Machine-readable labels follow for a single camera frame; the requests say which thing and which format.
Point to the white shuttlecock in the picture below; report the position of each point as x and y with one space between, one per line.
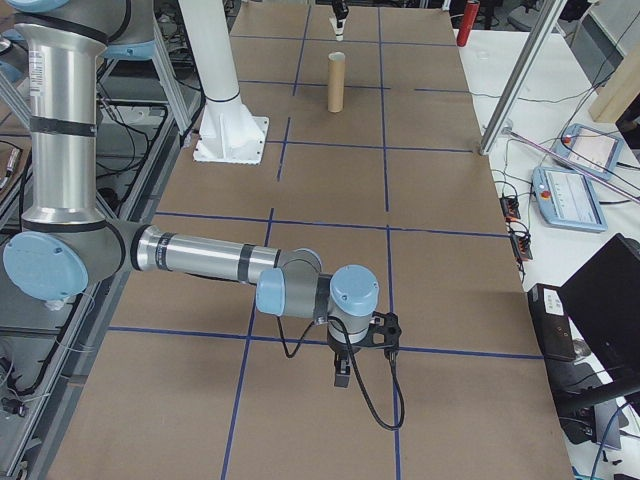
339 29

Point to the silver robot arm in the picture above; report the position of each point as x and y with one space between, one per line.
65 125

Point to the brown cardboard tube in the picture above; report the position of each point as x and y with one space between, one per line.
336 85

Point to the red cylinder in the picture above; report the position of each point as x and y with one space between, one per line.
467 22

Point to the orange black connector block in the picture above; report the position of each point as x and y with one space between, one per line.
521 246
510 207

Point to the black computer box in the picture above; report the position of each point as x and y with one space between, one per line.
552 320

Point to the thin metal rod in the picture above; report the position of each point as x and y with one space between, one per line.
550 156

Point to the black monitor stand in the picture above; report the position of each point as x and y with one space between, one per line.
600 392

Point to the black monitor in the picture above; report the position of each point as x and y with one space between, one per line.
610 300

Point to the blue teach pendant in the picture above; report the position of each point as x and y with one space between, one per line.
570 197
592 150

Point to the light wooden block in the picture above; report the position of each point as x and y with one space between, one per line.
617 85

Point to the metal cylinder tool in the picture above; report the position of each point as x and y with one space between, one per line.
10 167

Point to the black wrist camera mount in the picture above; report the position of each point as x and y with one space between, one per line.
387 330

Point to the white pillar with base plate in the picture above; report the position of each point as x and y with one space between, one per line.
220 65

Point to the aluminium frame post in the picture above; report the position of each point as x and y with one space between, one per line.
520 70

